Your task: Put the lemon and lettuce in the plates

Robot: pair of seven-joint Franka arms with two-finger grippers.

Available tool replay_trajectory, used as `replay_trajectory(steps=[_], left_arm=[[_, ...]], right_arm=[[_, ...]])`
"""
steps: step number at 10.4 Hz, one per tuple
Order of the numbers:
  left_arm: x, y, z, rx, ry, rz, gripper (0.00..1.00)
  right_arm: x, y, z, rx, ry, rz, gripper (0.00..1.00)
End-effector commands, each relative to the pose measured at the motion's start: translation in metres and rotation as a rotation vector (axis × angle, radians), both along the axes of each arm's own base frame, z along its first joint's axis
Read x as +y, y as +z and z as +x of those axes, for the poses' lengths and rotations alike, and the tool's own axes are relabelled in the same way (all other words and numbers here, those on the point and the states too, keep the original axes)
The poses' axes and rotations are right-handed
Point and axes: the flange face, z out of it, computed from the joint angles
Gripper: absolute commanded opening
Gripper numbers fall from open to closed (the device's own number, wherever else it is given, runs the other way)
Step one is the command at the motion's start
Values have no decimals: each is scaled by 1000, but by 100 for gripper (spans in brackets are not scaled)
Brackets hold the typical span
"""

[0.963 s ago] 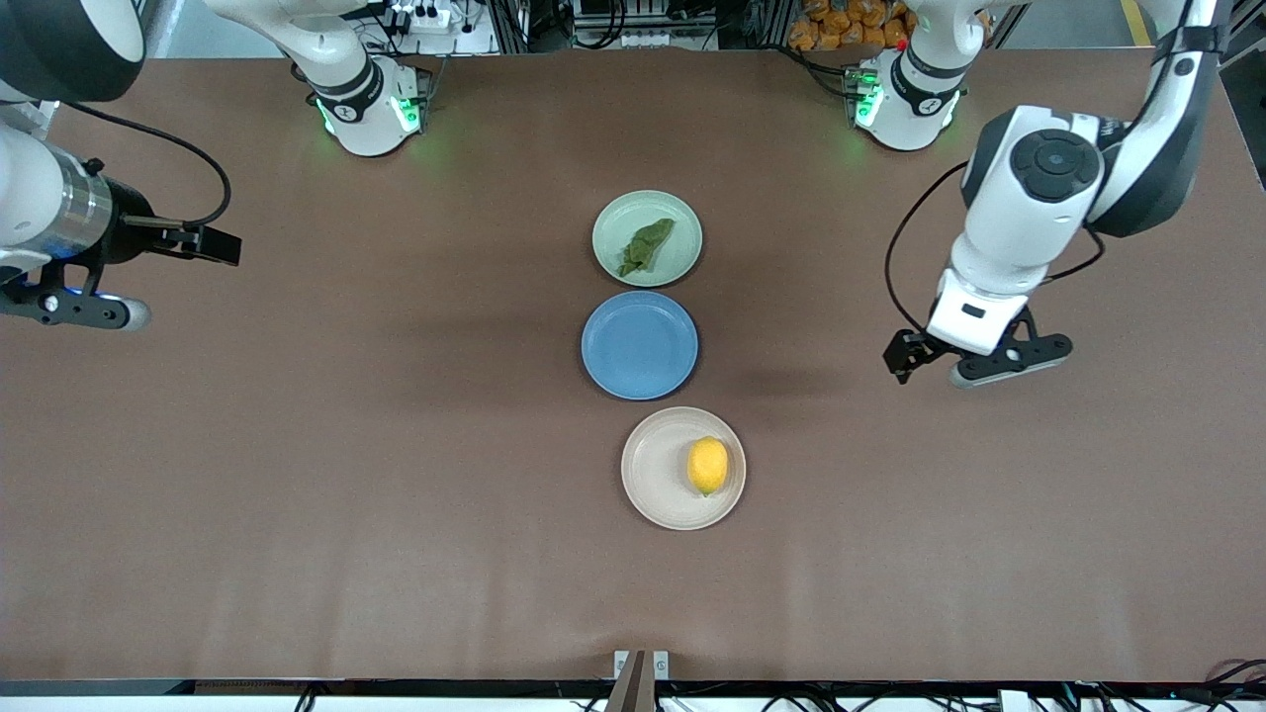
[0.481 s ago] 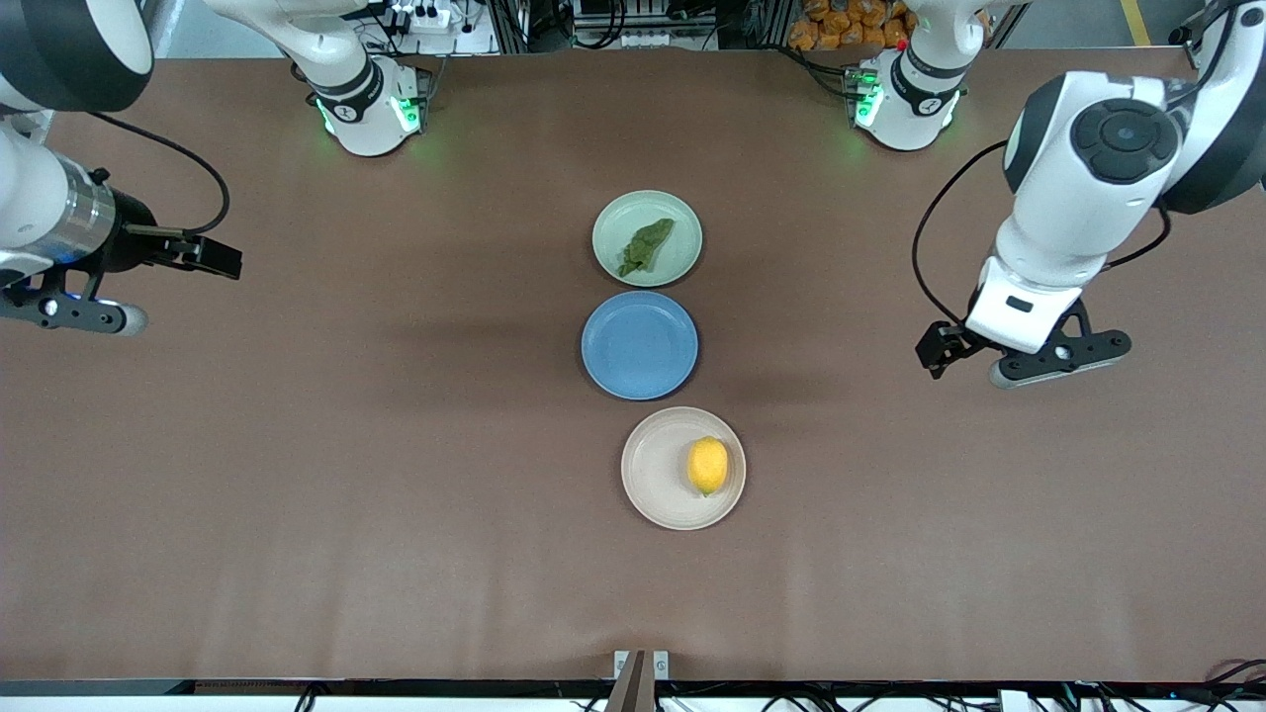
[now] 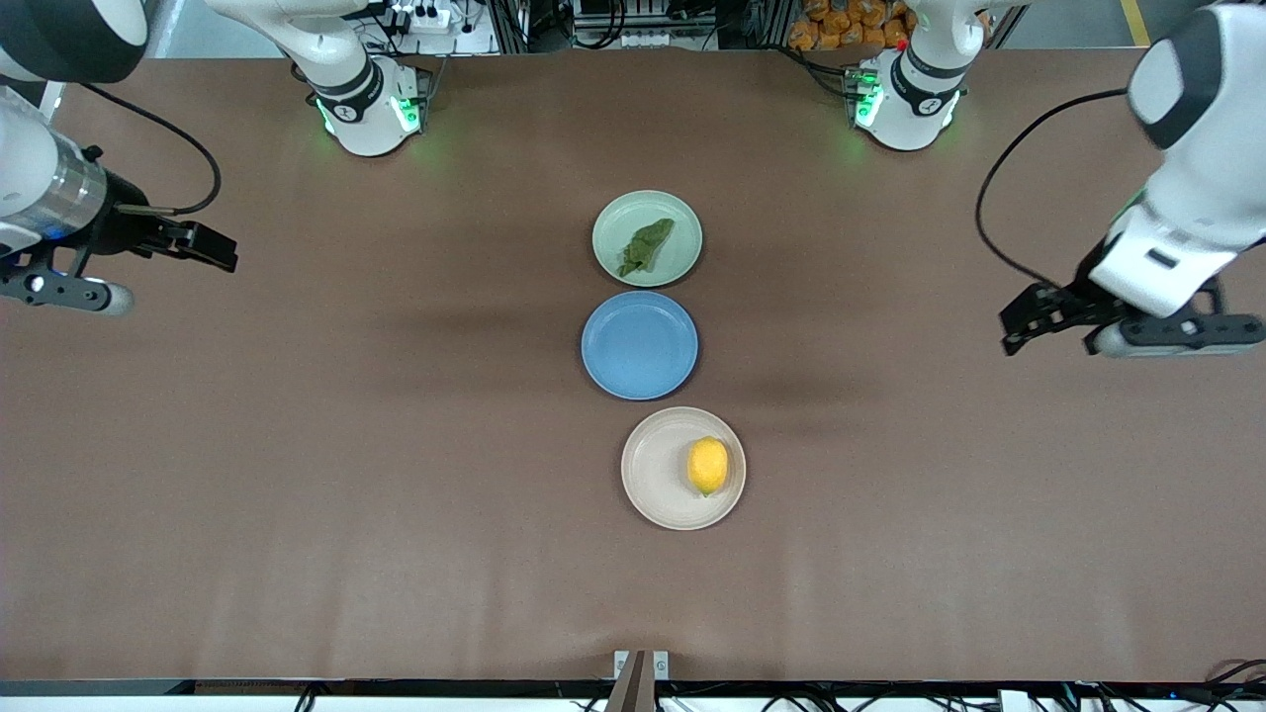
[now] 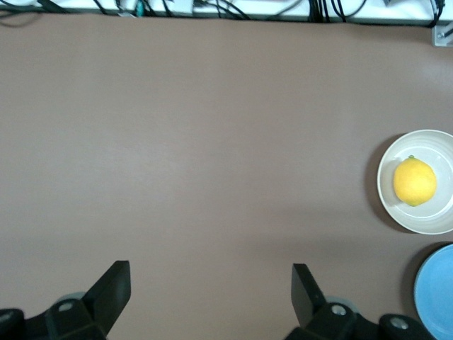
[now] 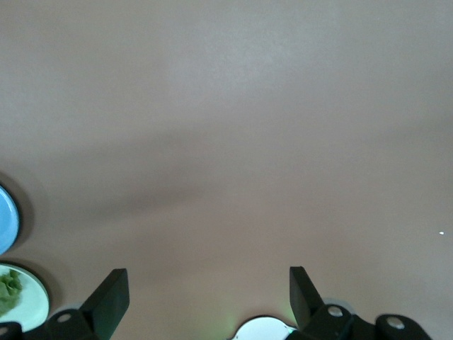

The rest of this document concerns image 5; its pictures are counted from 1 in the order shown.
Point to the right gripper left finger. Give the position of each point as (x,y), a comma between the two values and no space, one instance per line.
(106,304)

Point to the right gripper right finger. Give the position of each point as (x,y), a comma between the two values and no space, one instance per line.
(308,311)

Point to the green lettuce leaf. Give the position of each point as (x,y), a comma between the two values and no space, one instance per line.
(8,290)

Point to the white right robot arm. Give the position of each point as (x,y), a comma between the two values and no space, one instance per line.
(262,331)

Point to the light green round plate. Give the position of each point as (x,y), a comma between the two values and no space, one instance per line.
(33,304)

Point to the blue round plate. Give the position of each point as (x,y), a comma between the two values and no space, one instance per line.
(7,219)

